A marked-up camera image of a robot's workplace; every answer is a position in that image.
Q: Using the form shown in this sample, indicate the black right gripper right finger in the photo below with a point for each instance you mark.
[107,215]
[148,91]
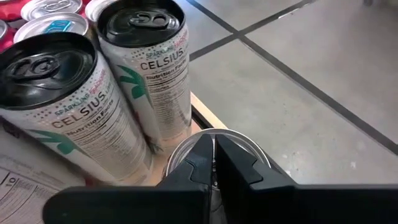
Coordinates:
[295,205]

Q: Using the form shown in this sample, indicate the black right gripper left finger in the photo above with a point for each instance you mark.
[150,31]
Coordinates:
[124,205]

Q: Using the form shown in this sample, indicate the Coca-Cola Star Wars can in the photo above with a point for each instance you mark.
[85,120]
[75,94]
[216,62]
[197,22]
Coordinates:
[248,146]

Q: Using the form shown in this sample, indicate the Celsius Peach Vibe can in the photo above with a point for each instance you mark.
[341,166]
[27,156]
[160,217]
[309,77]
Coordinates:
[155,77]
[25,186]
[77,109]

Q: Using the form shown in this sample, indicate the red soda can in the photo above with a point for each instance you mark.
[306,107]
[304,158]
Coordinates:
[49,6]

